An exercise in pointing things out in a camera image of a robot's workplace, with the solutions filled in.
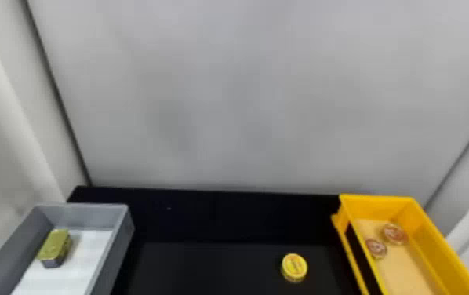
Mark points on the yellow can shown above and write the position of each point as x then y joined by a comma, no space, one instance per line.
394,233
376,248
294,266

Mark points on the olive rectangular tin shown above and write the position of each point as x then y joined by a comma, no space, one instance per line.
55,247

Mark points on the grey tray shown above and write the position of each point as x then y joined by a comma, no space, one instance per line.
20,243

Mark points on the yellow tray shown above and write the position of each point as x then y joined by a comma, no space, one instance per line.
430,243

